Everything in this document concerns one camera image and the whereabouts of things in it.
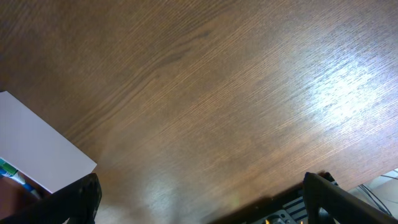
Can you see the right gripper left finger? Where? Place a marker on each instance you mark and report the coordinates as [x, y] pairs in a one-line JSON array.
[[76, 203]]

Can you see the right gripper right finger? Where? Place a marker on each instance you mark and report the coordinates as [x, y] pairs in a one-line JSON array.
[[327, 203]]

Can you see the blue disposable razor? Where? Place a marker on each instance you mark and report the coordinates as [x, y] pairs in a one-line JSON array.
[[32, 190]]

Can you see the green soap box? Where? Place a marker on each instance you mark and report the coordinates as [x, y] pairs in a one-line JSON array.
[[6, 169]]

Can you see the teal toothpaste tube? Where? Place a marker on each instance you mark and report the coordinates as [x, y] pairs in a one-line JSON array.
[[14, 175]]

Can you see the grey equipment under table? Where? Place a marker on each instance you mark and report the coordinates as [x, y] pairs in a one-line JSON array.
[[287, 207]]

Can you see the white cardboard box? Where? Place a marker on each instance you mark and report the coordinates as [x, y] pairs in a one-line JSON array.
[[37, 150]]

